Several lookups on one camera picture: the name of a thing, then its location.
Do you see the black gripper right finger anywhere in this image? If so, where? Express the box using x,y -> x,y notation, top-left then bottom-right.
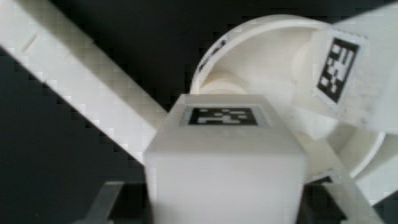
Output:
303,181 -> 388,224

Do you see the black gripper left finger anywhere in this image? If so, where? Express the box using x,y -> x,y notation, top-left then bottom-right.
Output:
74,181 -> 150,224

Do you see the white stool leg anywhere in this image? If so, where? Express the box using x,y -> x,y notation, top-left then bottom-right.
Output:
294,1 -> 398,135
143,79 -> 310,224

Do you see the white U-shaped barrier frame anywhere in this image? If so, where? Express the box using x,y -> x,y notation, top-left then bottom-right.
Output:
0,0 -> 398,203

